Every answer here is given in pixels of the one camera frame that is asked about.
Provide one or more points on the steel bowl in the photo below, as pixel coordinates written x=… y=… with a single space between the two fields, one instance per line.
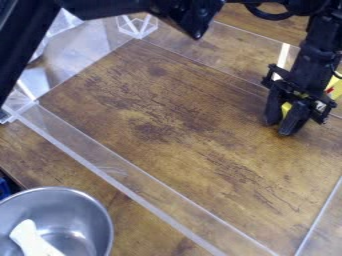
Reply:
x=71 y=220

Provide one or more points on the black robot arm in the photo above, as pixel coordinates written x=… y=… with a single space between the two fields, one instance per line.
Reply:
x=26 y=20

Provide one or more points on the clear acrylic enclosure wall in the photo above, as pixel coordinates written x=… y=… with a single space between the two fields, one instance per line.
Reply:
x=149 y=119

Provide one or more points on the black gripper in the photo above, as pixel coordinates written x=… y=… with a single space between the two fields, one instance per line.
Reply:
x=300 y=88

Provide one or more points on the blue object at edge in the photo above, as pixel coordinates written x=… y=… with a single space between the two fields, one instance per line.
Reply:
x=5 y=189

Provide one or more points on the yellow butter box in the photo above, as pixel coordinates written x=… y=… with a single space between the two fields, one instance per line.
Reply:
x=333 y=90

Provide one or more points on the white handle in bowl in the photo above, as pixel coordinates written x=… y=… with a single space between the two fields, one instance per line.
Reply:
x=26 y=236

